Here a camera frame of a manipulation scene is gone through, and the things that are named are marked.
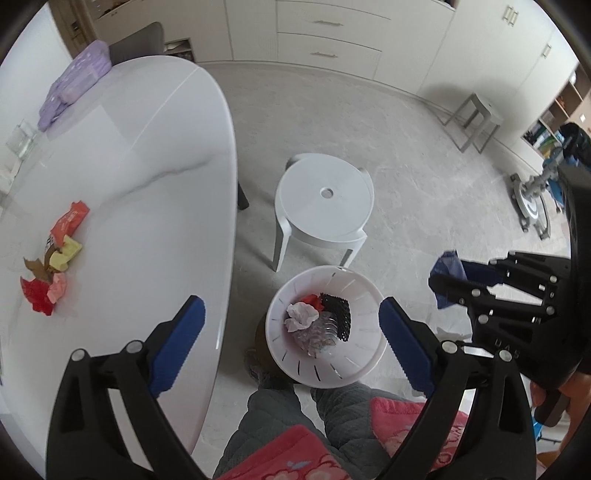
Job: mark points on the white full-height wardrobe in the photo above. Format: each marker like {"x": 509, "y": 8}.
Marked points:
{"x": 485, "y": 55}

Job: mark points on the grey round-base stand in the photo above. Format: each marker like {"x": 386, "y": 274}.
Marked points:
{"x": 531, "y": 198}

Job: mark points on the grey metal stool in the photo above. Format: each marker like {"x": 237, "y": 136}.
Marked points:
{"x": 473, "y": 117}

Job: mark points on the brown round snack wrapper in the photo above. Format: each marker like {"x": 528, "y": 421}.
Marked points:
{"x": 48, "y": 247}

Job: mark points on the open shelf with books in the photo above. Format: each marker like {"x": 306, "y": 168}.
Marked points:
{"x": 554, "y": 124}

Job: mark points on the grey fuzzy slipper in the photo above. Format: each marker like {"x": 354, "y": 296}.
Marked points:
{"x": 261, "y": 367}

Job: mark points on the person's right hand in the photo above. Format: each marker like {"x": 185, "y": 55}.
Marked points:
{"x": 573, "y": 397}

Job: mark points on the person's grey quilted trousers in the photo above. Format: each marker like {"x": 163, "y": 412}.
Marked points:
{"x": 286, "y": 415}

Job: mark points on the red paper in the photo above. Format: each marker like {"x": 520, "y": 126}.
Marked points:
{"x": 313, "y": 299}

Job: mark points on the clear plastic tray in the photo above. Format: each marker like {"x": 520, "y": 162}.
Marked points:
{"x": 318, "y": 341}

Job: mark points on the orange red wrapper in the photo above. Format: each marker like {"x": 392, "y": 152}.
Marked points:
{"x": 69, "y": 219}

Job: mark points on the black foam mesh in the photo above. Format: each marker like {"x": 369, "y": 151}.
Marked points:
{"x": 339, "y": 318}

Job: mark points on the white tissue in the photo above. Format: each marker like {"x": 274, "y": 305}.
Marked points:
{"x": 300, "y": 316}

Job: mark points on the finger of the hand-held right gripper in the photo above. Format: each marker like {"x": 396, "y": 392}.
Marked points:
{"x": 475, "y": 295}
{"x": 485, "y": 272}

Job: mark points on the white plastic waste bin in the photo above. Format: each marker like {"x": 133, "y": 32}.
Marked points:
{"x": 323, "y": 369}

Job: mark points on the pink paper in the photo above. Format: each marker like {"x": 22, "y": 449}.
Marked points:
{"x": 57, "y": 290}

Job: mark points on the person's pink patterned coat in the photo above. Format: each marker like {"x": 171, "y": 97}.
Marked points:
{"x": 286, "y": 457}

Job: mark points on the dark grey chair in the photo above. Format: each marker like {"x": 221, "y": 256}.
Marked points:
{"x": 138, "y": 39}

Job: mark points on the blue wrapper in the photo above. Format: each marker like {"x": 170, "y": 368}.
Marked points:
{"x": 450, "y": 264}

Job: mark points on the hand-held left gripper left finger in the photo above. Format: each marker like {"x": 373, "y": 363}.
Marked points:
{"x": 178, "y": 344}

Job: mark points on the beige drawer cabinet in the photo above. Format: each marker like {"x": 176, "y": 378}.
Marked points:
{"x": 323, "y": 32}

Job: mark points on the white plastic stool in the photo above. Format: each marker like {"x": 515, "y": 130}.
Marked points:
{"x": 323, "y": 203}

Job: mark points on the purple backpack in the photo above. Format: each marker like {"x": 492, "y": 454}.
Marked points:
{"x": 76, "y": 83}

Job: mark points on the tall beige cupboard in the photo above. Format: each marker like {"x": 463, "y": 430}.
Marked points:
{"x": 254, "y": 27}

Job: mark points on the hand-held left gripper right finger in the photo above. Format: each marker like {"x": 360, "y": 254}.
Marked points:
{"x": 408, "y": 346}

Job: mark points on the red and gold wrapper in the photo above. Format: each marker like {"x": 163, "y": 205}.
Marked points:
{"x": 34, "y": 288}

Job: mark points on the yellow paper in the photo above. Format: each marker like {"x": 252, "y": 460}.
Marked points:
{"x": 64, "y": 254}

